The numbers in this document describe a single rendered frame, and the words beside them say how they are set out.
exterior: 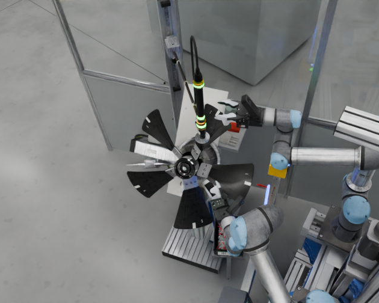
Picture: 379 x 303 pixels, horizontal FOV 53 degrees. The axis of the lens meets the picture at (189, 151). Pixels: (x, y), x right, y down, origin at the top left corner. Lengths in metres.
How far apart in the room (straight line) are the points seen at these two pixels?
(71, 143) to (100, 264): 1.34
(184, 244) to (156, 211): 0.43
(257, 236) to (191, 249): 1.56
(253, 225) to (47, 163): 2.74
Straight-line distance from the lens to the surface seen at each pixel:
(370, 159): 1.62
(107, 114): 3.36
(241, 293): 1.70
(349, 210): 1.94
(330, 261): 2.15
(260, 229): 1.54
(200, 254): 3.03
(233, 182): 2.02
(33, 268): 3.41
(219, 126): 1.95
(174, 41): 2.22
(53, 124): 4.26
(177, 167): 2.05
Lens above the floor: 2.87
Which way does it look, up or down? 52 degrees down
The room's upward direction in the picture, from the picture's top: 7 degrees counter-clockwise
